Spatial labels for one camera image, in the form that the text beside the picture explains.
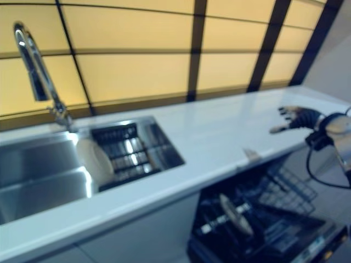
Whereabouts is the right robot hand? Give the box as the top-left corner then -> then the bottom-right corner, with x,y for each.
270,106 -> 323,134

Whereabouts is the cream round plate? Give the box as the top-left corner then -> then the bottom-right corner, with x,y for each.
219,193 -> 254,236
76,138 -> 115,181

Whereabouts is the open dishwasher door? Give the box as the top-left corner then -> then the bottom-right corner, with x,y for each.
186,208 -> 348,263

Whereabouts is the white cabinet door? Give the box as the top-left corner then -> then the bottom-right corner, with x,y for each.
41,243 -> 97,263
79,191 -> 201,263
287,145 -> 343,179

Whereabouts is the black dish drying rack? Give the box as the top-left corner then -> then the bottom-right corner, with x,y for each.
90,122 -> 162,192

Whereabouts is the stainless steel sink basin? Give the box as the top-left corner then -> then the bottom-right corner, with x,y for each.
0,115 -> 186,225

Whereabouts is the chrome gooseneck kitchen faucet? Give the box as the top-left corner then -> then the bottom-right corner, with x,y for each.
13,22 -> 79,134

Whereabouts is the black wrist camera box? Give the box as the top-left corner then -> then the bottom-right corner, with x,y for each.
305,130 -> 334,151

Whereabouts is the dishwasher upper wire basket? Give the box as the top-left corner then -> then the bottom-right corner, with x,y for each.
257,161 -> 319,214

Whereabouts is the dishwasher lower wire rack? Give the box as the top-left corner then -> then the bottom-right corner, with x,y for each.
193,183 -> 275,247

